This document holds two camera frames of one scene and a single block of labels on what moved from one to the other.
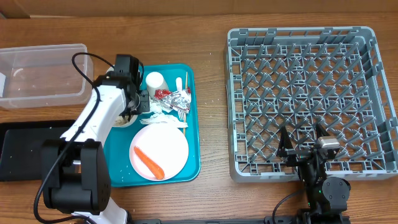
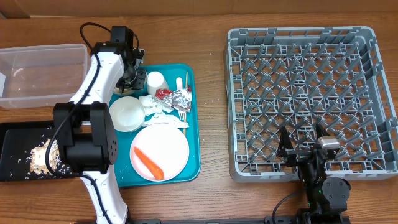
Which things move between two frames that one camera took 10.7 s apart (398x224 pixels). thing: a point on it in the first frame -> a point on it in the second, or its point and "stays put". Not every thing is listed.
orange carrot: (153, 167) stays put
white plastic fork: (181, 115) stays put
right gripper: (296, 155) stays put
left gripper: (143, 101) -> (140, 81)
